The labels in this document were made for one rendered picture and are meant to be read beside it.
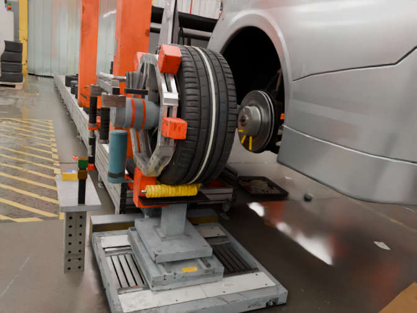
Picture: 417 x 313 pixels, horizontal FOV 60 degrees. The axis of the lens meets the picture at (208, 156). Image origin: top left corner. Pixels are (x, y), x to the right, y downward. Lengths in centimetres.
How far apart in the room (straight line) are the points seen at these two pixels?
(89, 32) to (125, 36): 193
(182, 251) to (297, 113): 85
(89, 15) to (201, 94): 267
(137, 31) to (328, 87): 114
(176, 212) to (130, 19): 104
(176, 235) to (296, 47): 108
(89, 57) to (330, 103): 303
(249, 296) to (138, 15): 154
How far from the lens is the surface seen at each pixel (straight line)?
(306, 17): 151
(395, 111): 118
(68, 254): 200
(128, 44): 208
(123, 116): 163
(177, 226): 191
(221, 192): 260
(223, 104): 151
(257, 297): 185
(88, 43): 399
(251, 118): 184
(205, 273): 181
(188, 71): 150
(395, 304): 228
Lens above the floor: 110
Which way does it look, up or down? 14 degrees down
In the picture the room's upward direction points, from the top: 7 degrees clockwise
